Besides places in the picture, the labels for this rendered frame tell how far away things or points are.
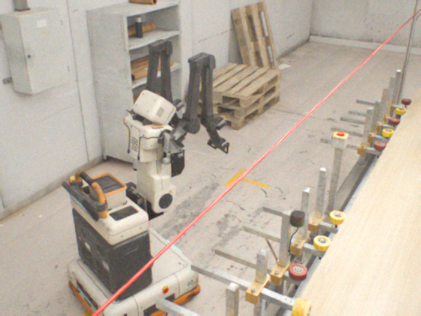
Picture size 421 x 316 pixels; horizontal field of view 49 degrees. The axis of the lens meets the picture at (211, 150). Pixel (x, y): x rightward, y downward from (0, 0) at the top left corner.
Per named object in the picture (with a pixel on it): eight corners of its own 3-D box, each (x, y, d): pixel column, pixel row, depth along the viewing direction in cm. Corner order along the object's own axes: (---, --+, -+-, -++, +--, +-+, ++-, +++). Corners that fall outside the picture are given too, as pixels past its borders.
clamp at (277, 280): (269, 282, 207) (270, 273, 205) (280, 265, 218) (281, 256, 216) (280, 287, 205) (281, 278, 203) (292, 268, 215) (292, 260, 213)
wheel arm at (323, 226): (262, 212, 263) (262, 205, 261) (265, 209, 265) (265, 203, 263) (337, 235, 243) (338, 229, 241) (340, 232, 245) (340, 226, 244)
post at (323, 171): (310, 243, 259) (319, 168, 237) (313, 240, 261) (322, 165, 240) (316, 245, 257) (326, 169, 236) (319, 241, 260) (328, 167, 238)
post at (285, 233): (275, 296, 219) (282, 211, 198) (278, 292, 222) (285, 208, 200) (282, 299, 217) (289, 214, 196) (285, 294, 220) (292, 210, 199)
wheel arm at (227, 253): (214, 255, 224) (214, 248, 222) (217, 251, 226) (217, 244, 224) (299, 287, 204) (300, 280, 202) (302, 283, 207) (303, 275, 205)
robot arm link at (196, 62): (186, 51, 249) (197, 55, 242) (205, 51, 257) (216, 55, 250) (178, 129, 265) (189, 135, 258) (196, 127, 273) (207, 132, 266)
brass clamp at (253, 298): (243, 300, 184) (243, 290, 182) (258, 280, 194) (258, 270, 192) (258, 306, 181) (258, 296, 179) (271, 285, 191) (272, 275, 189)
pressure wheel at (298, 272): (284, 290, 206) (286, 270, 201) (291, 280, 212) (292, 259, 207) (301, 297, 202) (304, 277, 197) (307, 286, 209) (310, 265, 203)
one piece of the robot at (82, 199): (104, 232, 255) (84, 207, 240) (77, 205, 279) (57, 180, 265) (120, 218, 258) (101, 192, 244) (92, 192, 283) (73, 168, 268)
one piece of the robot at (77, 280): (102, 320, 270) (101, 309, 266) (72, 281, 298) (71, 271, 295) (106, 318, 271) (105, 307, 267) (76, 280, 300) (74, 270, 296)
